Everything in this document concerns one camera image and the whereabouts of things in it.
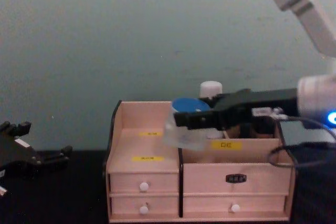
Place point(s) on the clear jar with blue lid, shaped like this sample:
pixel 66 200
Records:
pixel 187 106

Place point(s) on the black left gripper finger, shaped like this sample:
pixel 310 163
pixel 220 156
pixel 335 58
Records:
pixel 56 157
pixel 18 127

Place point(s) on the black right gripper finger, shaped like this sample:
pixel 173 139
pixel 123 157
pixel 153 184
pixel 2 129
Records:
pixel 208 101
pixel 194 119

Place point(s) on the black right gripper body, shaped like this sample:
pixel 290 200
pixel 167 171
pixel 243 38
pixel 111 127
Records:
pixel 262 100

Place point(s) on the wide wooden drawer white knob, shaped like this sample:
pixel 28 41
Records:
pixel 204 204

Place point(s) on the wooden desk organizer black trim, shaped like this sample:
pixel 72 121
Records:
pixel 147 119

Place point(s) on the black table cloth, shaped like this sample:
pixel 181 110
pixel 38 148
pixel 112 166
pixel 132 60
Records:
pixel 65 203

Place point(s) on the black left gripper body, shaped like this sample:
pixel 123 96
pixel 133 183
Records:
pixel 15 161

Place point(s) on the wide wooden drawer dark plate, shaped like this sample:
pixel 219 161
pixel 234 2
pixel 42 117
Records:
pixel 204 179

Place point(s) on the white bottle with white cap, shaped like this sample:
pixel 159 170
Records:
pixel 210 88

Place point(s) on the small wooden drawer white knob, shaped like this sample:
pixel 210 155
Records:
pixel 157 182
pixel 160 205

